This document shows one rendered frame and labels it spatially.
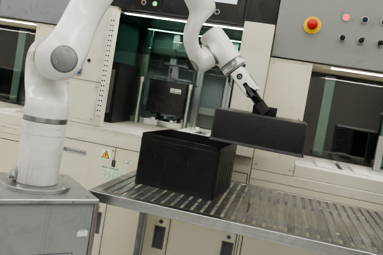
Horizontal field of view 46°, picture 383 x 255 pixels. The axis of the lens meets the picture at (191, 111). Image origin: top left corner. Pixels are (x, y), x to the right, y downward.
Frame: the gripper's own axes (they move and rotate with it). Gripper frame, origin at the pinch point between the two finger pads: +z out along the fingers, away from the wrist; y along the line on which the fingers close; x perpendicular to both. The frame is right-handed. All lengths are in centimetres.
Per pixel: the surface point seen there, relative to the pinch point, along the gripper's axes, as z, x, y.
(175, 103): -32, 42, 83
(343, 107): 19, -27, 78
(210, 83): -36, 26, 121
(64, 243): 1, 61, -43
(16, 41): -113, 97, 73
